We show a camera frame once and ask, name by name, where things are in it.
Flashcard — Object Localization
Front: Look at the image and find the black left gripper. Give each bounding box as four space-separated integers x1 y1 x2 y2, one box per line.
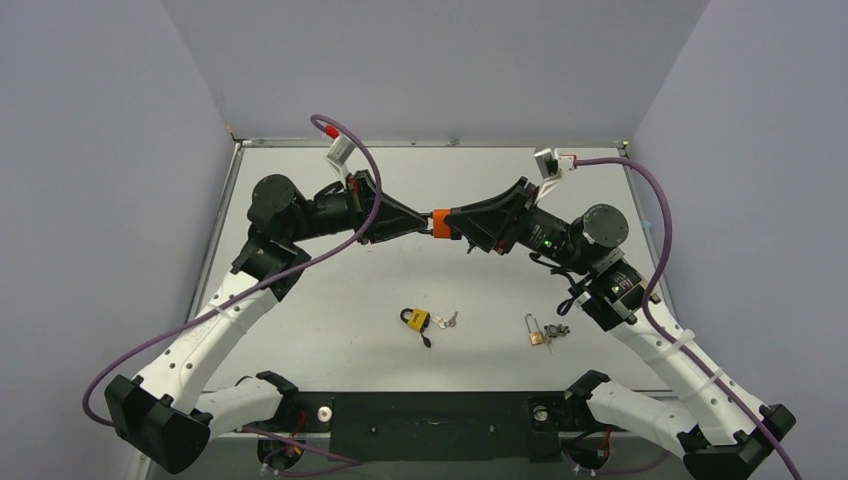
286 169 426 245

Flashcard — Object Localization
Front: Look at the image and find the orange padlock with keys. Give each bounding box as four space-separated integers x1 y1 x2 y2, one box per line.
420 208 476 254

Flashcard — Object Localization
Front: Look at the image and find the yellow padlock with keys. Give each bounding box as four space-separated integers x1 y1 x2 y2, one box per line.
399 308 458 348

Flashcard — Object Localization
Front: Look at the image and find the small brass padlock with keys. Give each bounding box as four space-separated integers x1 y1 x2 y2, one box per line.
524 313 571 353

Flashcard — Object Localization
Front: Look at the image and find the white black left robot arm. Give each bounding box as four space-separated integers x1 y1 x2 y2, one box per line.
105 170 429 474

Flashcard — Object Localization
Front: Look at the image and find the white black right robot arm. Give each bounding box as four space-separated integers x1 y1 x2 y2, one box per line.
433 179 796 479

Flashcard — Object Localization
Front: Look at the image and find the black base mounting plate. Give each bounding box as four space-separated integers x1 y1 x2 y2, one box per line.
260 391 607 463

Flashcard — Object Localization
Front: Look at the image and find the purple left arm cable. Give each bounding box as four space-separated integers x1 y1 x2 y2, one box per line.
81 113 384 428

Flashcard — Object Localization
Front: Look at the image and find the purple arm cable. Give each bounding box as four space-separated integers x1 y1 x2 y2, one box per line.
572 156 804 480
81 113 384 428

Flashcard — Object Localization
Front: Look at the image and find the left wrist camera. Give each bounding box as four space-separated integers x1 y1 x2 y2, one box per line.
325 134 357 182

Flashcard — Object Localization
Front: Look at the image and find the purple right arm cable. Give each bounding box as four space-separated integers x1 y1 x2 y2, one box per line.
572 156 804 480

